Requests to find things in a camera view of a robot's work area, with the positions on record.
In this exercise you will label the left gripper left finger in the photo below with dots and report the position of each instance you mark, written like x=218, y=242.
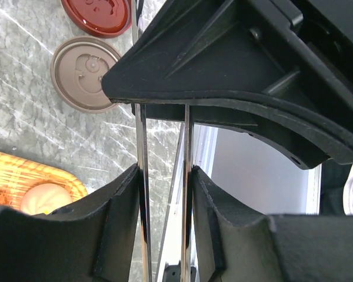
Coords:
x=91, y=239

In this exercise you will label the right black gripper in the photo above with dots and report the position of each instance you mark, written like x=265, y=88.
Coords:
x=320, y=126

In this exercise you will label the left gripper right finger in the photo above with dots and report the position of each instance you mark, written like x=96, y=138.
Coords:
x=238, y=243

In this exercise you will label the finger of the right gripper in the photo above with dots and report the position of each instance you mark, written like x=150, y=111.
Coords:
x=211, y=50

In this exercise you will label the metal tongs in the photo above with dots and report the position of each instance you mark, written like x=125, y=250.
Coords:
x=187, y=194

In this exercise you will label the white steamed bun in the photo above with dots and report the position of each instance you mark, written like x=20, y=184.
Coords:
x=44, y=199

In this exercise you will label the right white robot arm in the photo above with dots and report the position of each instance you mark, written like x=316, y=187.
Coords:
x=280, y=71

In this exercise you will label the red round lid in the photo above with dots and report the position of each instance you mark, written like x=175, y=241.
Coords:
x=100, y=18

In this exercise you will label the woven bamboo tray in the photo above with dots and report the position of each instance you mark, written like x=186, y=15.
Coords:
x=18, y=175

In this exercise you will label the brown round lid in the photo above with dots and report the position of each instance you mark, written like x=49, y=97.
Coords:
x=77, y=69

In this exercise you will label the aluminium frame rail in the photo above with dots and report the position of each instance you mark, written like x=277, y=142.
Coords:
x=248, y=169

